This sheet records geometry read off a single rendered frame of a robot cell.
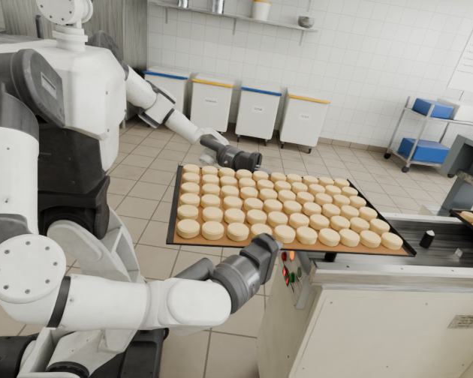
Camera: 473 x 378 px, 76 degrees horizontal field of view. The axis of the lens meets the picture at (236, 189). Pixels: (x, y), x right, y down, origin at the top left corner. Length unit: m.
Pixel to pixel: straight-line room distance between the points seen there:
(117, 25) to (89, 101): 3.51
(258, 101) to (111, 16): 1.97
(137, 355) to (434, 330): 1.10
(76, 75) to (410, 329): 1.13
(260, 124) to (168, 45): 1.77
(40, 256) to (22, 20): 4.33
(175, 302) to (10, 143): 0.31
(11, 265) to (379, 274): 0.83
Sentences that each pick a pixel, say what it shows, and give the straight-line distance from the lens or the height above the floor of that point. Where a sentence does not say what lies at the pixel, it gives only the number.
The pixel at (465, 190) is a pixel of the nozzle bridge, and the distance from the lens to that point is 1.67.
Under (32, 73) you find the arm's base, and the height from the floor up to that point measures 1.32.
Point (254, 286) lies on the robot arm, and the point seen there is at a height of 1.01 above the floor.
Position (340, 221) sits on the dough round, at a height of 1.02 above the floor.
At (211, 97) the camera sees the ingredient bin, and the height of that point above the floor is 0.57.
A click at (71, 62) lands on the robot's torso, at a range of 0.65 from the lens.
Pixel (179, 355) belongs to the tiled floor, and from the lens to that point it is 1.69.
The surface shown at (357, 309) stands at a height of 0.76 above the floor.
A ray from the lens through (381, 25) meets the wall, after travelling 5.06.
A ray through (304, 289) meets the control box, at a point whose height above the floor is 0.78.
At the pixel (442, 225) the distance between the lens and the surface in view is 1.41.
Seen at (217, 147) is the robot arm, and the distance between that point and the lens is 1.09.
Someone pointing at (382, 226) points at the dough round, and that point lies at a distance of 0.90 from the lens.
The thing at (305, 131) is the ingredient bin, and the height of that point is 0.32.
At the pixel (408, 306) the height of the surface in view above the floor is 0.78.
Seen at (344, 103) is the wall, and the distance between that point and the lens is 5.06.
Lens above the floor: 1.42
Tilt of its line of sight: 28 degrees down
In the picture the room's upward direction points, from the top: 10 degrees clockwise
